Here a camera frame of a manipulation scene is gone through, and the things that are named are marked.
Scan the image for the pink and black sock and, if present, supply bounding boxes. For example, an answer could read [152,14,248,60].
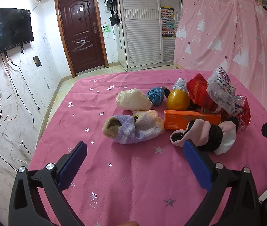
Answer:
[170,116,238,155]

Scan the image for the orange cardboard box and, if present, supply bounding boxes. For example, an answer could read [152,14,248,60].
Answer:
[164,110,221,130]

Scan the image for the hello kitty tissue pack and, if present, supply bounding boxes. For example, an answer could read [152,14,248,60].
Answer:
[207,66,236,115]

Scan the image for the golden plastic egg half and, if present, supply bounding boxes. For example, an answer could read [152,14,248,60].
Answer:
[167,89,190,111]

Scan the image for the red knitted sock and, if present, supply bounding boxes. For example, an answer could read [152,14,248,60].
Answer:
[187,73,223,114]

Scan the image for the blue knitted ball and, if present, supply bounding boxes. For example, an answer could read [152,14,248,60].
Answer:
[147,87,165,106]

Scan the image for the red foil snack wrapper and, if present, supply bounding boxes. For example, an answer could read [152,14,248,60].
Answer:
[221,95,251,134]

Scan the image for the pink star tablecloth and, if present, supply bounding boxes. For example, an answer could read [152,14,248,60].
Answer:
[28,69,267,226]

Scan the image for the purple and cream sock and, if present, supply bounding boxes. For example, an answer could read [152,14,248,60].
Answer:
[102,110,164,144]

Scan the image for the cream rolled sock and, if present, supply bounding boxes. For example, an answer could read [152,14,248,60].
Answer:
[116,88,152,111]

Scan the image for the pink tree-print curtain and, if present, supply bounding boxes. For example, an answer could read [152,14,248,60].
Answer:
[173,0,267,110]

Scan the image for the dark brown entrance door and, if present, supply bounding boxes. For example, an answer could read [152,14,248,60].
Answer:
[54,0,109,77]

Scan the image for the black hanging bags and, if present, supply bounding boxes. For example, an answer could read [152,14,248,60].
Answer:
[106,0,120,26]

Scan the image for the white louvered wardrobe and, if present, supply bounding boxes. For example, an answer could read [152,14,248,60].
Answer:
[118,0,183,71]

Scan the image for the black usb cable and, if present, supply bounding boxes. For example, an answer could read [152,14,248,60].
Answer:
[161,86,172,99]

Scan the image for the wall-mounted black television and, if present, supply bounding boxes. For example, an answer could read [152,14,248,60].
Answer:
[0,8,34,54]

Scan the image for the colourful wall poster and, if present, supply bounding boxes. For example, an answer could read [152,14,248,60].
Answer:
[161,6,175,37]

